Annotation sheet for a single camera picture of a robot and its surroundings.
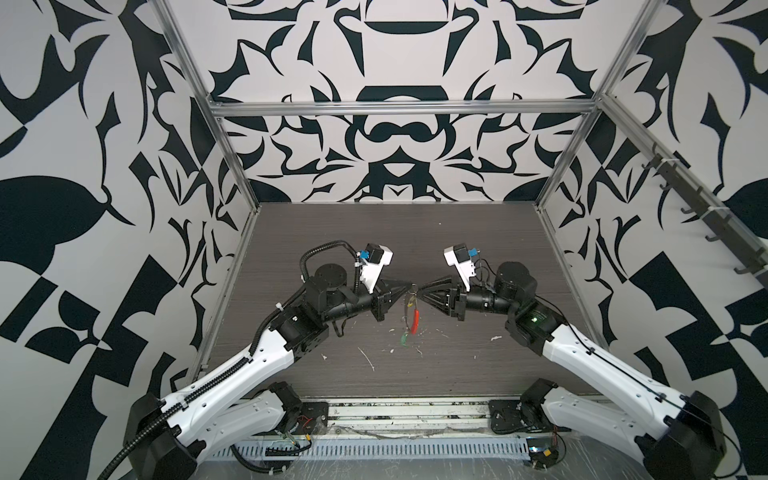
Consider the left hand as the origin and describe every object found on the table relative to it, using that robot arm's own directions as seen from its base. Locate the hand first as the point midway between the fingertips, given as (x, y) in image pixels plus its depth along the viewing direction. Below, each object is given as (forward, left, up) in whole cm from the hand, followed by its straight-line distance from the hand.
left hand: (413, 279), depth 64 cm
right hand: (-2, -2, -2) cm, 4 cm away
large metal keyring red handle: (-6, +1, -3) cm, 7 cm away
